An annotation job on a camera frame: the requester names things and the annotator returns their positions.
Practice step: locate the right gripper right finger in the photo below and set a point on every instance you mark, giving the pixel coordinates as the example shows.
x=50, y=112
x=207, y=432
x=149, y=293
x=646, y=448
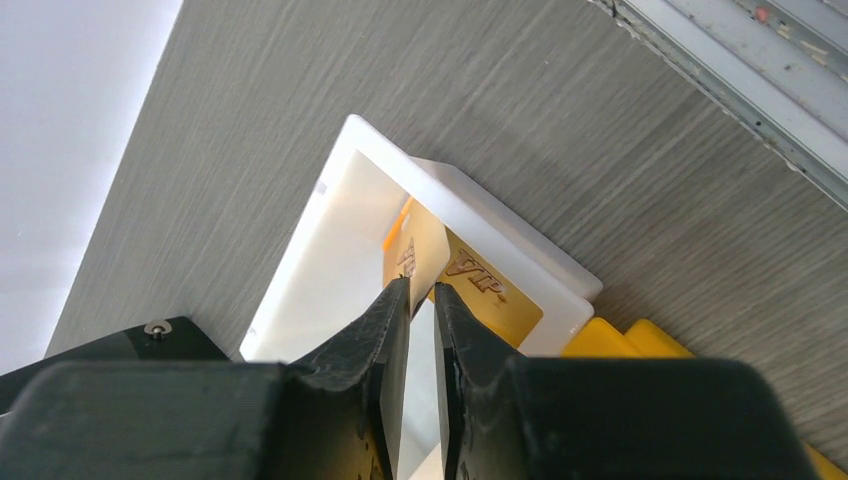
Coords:
x=506, y=415

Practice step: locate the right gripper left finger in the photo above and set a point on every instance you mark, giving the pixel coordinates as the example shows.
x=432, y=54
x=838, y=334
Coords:
x=335, y=413

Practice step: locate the gold credit card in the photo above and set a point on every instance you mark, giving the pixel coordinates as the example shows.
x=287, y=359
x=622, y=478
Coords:
x=416, y=247

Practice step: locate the orange card in white bin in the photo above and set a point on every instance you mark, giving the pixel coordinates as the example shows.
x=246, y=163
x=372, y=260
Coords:
x=490, y=297

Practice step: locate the yellow plastic bin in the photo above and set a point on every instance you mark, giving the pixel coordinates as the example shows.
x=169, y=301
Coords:
x=662, y=358

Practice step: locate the white plastic bin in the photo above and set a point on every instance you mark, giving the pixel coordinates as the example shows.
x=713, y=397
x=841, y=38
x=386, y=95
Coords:
x=331, y=271

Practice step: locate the aluminium rail frame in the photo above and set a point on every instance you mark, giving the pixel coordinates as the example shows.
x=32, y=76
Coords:
x=778, y=67

